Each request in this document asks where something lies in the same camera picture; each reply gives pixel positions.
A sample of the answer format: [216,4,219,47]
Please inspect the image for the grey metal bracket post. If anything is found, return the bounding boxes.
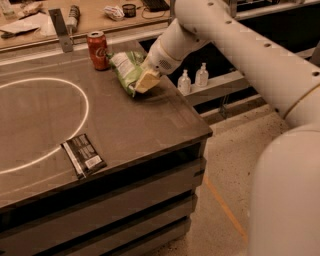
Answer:
[49,9,73,53]

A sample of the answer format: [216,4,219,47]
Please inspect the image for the right clear sanitizer bottle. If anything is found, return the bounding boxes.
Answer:
[195,63,209,87]

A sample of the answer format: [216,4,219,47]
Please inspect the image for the small black cup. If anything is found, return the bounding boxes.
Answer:
[122,4,136,18]

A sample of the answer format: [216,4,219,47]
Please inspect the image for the caulk tube on bench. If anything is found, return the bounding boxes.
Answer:
[66,5,80,34]

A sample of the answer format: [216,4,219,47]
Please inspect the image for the white papers on bench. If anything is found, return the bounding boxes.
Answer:
[0,13,56,36]

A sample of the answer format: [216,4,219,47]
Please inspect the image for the green jalapeno chip bag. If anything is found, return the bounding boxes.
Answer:
[108,51,145,97]

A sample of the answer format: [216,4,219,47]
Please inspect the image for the black keyboard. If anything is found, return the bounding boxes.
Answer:
[141,0,170,12]

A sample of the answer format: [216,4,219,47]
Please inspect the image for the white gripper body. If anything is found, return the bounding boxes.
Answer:
[145,40,182,75]

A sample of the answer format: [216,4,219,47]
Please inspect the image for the red coca-cola can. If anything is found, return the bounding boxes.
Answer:
[87,31,109,71]

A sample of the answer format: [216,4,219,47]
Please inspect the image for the white crumpled packet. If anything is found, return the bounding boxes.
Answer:
[104,6,124,21]

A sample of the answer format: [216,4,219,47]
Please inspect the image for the black rxbar chocolate bar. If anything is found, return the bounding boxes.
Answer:
[61,134,107,179]

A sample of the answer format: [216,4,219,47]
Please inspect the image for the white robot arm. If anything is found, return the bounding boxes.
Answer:
[135,0,320,256]

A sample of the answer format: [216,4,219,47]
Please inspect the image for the dark drawer cabinet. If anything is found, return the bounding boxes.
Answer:
[0,142,206,256]

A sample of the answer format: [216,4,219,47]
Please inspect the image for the left clear sanitizer bottle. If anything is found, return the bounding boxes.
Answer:
[178,69,191,95]

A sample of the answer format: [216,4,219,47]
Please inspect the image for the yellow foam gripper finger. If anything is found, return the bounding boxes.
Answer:
[134,68,160,93]

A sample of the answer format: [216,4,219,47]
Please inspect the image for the clear sanitizer bottle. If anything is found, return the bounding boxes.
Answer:
[178,69,191,95]
[195,63,209,87]

